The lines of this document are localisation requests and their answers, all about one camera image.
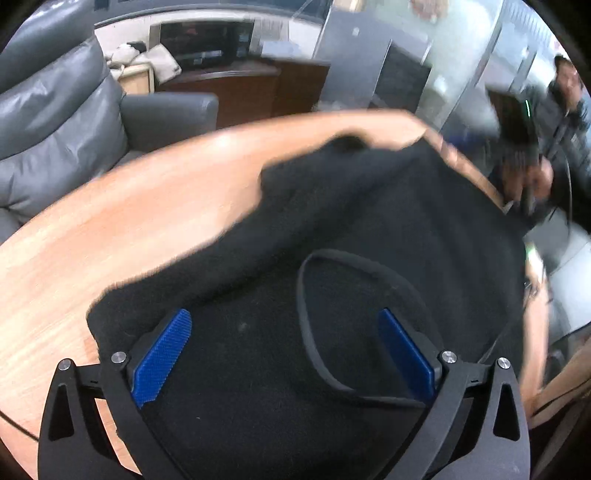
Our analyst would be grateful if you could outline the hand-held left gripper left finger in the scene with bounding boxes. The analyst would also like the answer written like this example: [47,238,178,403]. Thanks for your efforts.
[38,308,192,480]

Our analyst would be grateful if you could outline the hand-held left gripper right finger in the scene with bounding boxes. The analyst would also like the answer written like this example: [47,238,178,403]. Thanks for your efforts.
[379,308,531,480]

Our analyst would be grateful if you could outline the black fleece jacket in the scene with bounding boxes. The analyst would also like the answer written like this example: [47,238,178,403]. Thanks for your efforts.
[87,134,529,480]

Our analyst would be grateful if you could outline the person's right hand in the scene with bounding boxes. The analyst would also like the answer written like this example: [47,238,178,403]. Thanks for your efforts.
[531,159,555,199]

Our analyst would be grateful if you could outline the frosted glass partition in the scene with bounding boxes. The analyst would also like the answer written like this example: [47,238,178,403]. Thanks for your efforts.
[318,0,555,139]

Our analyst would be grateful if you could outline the round festive glass sticker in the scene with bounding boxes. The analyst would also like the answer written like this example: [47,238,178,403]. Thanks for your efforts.
[411,0,451,19]

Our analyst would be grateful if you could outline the green white packet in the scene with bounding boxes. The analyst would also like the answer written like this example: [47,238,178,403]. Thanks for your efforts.
[525,244,550,301]

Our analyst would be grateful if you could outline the grey board panel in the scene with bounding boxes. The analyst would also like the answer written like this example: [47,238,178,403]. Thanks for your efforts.
[316,18,393,112]

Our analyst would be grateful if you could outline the dark wooden cabinet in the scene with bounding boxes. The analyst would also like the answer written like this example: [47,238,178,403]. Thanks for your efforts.
[272,60,331,118]
[157,65,280,129]

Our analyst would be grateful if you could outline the grey leather armchair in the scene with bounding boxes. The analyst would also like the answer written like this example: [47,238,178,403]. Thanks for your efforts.
[0,0,220,245]

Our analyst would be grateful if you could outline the light wooden cabinet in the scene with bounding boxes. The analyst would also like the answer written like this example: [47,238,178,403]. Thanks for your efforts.
[117,65,155,95]

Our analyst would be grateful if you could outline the beige cloth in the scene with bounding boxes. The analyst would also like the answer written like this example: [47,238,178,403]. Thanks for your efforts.
[104,42,183,86]

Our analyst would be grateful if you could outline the black microwave oven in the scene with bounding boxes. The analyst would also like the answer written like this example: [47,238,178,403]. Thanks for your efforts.
[148,19,254,72]

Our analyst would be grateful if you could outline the black cable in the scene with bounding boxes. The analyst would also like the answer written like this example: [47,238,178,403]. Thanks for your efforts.
[0,408,40,441]

